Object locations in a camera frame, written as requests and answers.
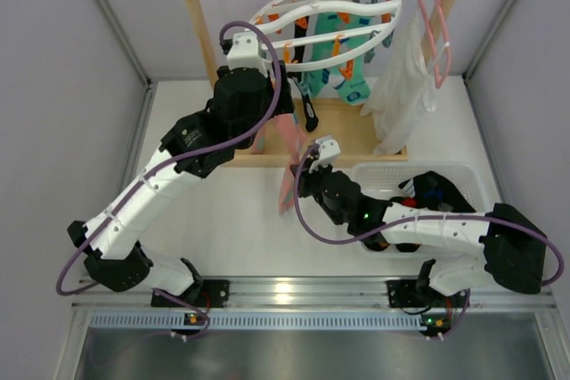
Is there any mint green sock left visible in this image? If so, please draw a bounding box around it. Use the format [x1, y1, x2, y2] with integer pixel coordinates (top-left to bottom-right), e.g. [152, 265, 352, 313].
[301, 12, 350, 99]

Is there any orange clothes peg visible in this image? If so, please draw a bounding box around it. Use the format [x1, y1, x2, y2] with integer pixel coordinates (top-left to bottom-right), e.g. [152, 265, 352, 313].
[338, 60, 354, 80]
[282, 43, 298, 64]

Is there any white round clip hanger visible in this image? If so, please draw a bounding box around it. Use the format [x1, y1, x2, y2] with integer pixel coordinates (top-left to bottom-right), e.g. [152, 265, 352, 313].
[250, 0, 403, 72]

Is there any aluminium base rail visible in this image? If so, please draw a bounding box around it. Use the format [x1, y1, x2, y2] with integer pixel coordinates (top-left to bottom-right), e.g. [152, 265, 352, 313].
[70, 275, 558, 332]

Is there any pink patterned sock front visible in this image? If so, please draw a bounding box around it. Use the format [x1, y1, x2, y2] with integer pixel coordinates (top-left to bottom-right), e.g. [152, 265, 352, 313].
[274, 113, 306, 214]

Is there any pink wire hanger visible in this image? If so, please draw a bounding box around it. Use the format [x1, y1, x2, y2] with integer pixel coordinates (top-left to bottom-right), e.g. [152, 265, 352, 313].
[417, 0, 452, 89]

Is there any black sock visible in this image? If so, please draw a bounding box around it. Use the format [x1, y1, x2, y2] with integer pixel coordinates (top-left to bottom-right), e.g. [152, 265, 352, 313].
[391, 171, 476, 214]
[288, 16, 319, 133]

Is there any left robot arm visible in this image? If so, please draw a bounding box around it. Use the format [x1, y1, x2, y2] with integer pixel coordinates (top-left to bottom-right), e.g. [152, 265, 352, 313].
[68, 61, 294, 305]

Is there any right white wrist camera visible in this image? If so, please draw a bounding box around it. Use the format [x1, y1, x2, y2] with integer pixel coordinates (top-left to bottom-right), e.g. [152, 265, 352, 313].
[309, 135, 341, 173]

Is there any wooden clothes rack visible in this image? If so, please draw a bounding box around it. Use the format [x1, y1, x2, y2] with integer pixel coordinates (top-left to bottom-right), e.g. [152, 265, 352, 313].
[173, 0, 470, 169]

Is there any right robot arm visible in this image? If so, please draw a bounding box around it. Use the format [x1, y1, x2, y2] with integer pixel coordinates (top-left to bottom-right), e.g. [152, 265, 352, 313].
[294, 166, 547, 296]

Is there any argyle sock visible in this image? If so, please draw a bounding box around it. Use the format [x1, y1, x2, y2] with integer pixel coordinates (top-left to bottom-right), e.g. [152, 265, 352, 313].
[362, 240, 391, 253]
[390, 197, 426, 253]

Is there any black sock front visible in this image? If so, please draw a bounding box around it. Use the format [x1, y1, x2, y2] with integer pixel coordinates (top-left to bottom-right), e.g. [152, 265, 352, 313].
[391, 171, 476, 214]

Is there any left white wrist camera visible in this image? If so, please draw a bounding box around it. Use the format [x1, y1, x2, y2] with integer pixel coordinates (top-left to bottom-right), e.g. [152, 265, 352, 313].
[220, 31, 269, 77]

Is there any white plastic basket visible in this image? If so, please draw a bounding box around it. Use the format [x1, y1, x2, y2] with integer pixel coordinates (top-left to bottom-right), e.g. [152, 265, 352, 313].
[351, 161, 493, 260]

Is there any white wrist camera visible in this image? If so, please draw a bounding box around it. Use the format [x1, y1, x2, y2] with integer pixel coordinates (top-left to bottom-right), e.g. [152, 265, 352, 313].
[220, 31, 269, 77]
[309, 135, 341, 173]

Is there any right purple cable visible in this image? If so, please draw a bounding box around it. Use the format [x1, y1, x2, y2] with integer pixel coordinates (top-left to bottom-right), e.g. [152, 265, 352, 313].
[293, 141, 565, 287]

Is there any white cloth garment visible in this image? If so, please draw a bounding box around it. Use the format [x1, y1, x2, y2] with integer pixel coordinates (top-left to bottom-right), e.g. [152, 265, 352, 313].
[360, 16, 436, 156]

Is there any argyle sock left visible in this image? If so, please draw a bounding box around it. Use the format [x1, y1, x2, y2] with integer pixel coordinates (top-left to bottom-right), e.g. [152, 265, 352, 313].
[362, 240, 391, 253]

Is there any pink patterned sock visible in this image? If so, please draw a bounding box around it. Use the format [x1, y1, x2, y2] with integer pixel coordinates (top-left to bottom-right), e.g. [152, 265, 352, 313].
[250, 124, 269, 155]
[274, 113, 306, 214]

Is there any argyle sock right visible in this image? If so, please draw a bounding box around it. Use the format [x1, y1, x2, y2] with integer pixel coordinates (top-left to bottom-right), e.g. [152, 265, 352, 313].
[390, 197, 426, 253]

